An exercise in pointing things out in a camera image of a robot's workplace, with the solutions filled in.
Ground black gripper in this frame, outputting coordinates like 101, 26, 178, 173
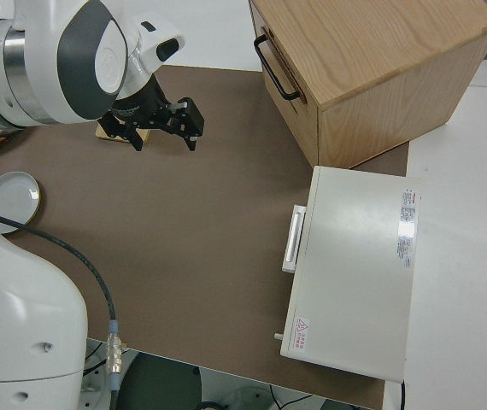
99, 73, 206, 154

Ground gray round plate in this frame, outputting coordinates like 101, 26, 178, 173
0, 170, 44, 235

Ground light wooden drawer cabinet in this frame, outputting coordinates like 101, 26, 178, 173
249, 0, 487, 170

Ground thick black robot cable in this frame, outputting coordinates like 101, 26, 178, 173
0, 0, 127, 410

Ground brown table mat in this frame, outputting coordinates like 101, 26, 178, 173
0, 63, 411, 410

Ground dark round pedestal base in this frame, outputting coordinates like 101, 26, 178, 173
117, 350, 204, 410

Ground white toaster oven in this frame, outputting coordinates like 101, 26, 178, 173
279, 165, 423, 384

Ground wooden mug rack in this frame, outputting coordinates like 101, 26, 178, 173
95, 121, 150, 146

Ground black cabinet drawer handle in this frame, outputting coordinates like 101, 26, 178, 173
253, 34, 308, 103

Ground white oven door handle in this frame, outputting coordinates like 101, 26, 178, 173
280, 204, 308, 274

